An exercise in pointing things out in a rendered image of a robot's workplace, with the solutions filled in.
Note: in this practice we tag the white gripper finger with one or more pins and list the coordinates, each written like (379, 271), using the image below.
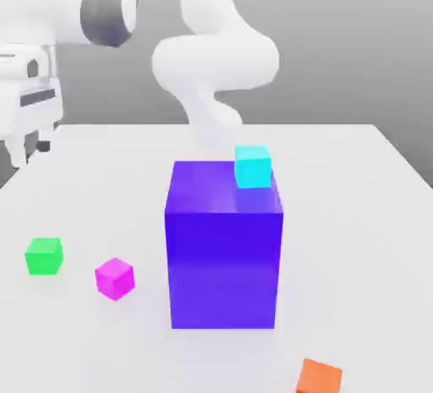
(44, 137)
(16, 151)

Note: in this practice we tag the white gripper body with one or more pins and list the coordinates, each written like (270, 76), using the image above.
(37, 115)

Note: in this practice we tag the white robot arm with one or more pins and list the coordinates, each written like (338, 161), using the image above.
(216, 58)

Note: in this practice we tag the small green cube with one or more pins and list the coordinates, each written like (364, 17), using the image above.
(44, 257)

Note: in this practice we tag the small magenta cube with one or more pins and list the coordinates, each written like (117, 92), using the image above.
(115, 279)

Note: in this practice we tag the small cyan cube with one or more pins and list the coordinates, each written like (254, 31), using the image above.
(253, 168)

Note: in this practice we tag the small orange cube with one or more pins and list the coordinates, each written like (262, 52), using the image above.
(319, 377)

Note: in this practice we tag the large purple box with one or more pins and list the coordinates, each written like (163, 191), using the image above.
(223, 264)

